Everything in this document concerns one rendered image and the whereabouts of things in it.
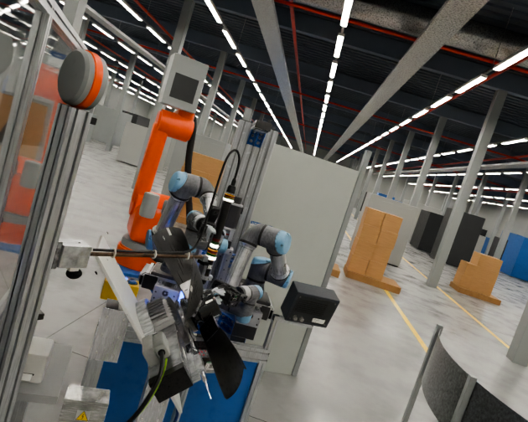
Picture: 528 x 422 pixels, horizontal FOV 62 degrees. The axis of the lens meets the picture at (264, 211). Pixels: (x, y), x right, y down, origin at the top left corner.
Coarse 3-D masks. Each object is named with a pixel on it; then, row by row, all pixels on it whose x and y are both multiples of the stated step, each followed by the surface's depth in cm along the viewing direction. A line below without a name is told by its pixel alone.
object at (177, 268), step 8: (160, 232) 173; (176, 232) 183; (160, 240) 172; (168, 240) 176; (176, 240) 180; (184, 240) 185; (160, 248) 170; (168, 248) 174; (176, 248) 177; (184, 248) 182; (168, 264) 172; (176, 264) 175; (184, 264) 178; (192, 264) 181; (176, 272) 173; (184, 272) 176; (176, 280) 173; (184, 280) 175
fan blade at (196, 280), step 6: (192, 270) 147; (198, 270) 155; (192, 276) 147; (198, 276) 155; (192, 282) 147; (198, 282) 155; (198, 288) 156; (192, 294) 148; (198, 294) 157; (192, 300) 150; (198, 300) 161; (192, 306) 154; (186, 312) 142; (192, 312) 159; (186, 318) 146
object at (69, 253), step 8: (64, 240) 133; (72, 240) 135; (80, 240) 138; (56, 248) 128; (64, 248) 128; (72, 248) 130; (80, 248) 132; (88, 248) 134; (56, 256) 129; (64, 256) 129; (72, 256) 131; (80, 256) 133; (88, 256) 135; (56, 264) 129; (64, 264) 130; (72, 264) 132; (80, 264) 134
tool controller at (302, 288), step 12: (300, 288) 235; (312, 288) 239; (324, 288) 245; (288, 300) 238; (300, 300) 232; (312, 300) 234; (324, 300) 236; (336, 300) 238; (288, 312) 235; (300, 312) 236; (312, 312) 238; (324, 312) 239; (312, 324) 242; (324, 324) 243
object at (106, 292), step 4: (104, 280) 212; (136, 280) 217; (104, 284) 205; (108, 284) 205; (132, 284) 211; (136, 284) 212; (104, 288) 205; (108, 288) 205; (132, 288) 209; (136, 288) 209; (104, 292) 205; (108, 292) 206; (112, 292) 206; (136, 292) 209; (104, 296) 206; (108, 296) 206; (112, 296) 207; (136, 296) 210
